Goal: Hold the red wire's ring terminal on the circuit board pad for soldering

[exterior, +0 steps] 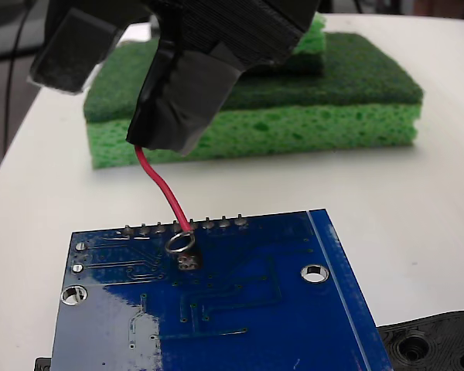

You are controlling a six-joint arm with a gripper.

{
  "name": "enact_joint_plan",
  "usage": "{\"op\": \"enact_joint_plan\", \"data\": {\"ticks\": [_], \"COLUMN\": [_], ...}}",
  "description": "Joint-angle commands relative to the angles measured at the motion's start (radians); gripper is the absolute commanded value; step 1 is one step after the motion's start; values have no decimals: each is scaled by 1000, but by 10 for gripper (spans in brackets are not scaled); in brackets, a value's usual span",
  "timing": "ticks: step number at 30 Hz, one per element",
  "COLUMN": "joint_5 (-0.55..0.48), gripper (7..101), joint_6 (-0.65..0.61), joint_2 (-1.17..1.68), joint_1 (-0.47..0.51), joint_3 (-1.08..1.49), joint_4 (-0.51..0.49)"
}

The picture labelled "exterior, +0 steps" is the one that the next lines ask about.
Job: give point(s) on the black printed bracket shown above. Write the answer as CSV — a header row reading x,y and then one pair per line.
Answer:
x,y
429,340

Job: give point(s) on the blue circuit board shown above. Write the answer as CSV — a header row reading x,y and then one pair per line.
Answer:
x,y
236,309

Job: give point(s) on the large green sponge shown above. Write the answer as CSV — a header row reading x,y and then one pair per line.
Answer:
x,y
294,131

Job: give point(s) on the black printed gripper body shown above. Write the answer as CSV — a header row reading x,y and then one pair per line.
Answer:
x,y
251,27

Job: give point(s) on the small green sponge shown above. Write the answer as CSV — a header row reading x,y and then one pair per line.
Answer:
x,y
313,42

